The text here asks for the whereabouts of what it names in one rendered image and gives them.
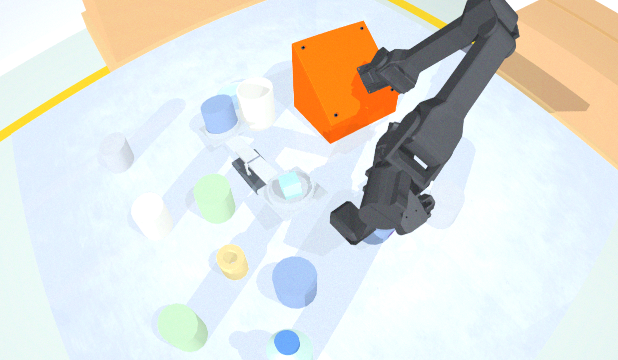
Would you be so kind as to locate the pale yellow hollow cylinder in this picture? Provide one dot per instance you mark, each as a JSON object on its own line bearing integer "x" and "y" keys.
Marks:
{"x": 232, "y": 253}

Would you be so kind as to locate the light blue block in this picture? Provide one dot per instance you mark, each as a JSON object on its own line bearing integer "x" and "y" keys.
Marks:
{"x": 290, "y": 185}

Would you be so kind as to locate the light blue round dish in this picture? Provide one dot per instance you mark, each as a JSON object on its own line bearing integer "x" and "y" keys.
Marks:
{"x": 230, "y": 90}

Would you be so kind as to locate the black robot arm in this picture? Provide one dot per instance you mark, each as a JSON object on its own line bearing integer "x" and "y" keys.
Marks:
{"x": 433, "y": 129}

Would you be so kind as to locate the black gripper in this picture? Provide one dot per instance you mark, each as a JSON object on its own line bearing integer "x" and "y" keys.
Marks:
{"x": 346, "y": 221}

